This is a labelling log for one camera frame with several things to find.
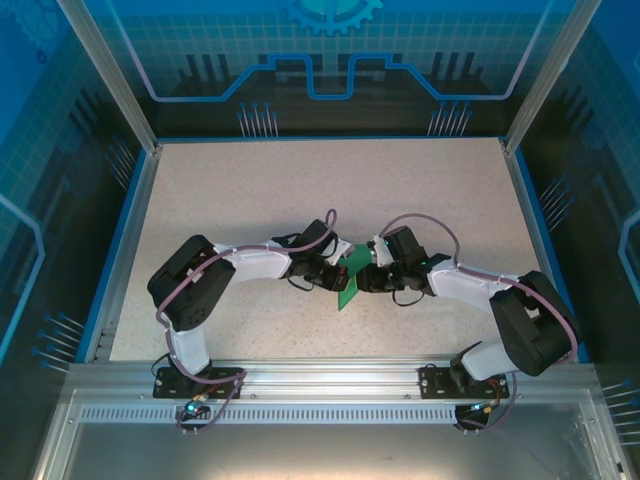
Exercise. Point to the aluminium frame post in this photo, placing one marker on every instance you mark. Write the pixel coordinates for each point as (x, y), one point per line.
(113, 75)
(545, 75)

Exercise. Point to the blue grid print enclosure panel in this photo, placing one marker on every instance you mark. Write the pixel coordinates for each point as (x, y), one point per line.
(600, 150)
(40, 150)

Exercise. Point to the small circuit board green LED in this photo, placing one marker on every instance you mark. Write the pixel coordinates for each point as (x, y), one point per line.
(481, 407)
(191, 407)

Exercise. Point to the sheet metal shelf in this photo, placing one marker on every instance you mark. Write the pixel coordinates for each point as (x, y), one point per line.
(320, 450)

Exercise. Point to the blue table side strip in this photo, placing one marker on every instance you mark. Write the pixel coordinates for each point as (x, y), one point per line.
(115, 250)
(536, 210)

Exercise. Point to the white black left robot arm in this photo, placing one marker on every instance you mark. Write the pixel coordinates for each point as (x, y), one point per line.
(255, 265)

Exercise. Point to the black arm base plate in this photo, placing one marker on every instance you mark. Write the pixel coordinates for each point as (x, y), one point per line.
(432, 375)
(227, 374)

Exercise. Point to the blue gear print enclosure panel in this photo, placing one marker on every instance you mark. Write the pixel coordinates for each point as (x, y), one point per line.
(320, 100)

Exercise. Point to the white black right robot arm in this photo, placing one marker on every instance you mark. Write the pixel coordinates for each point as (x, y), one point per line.
(465, 287)

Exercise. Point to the long aluminium mounting rail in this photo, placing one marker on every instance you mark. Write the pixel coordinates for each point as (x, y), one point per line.
(325, 377)

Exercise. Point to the aluminium table side rail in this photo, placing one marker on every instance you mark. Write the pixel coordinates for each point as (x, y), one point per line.
(135, 225)

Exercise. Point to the green paper sheet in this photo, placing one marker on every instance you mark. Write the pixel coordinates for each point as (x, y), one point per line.
(357, 257)

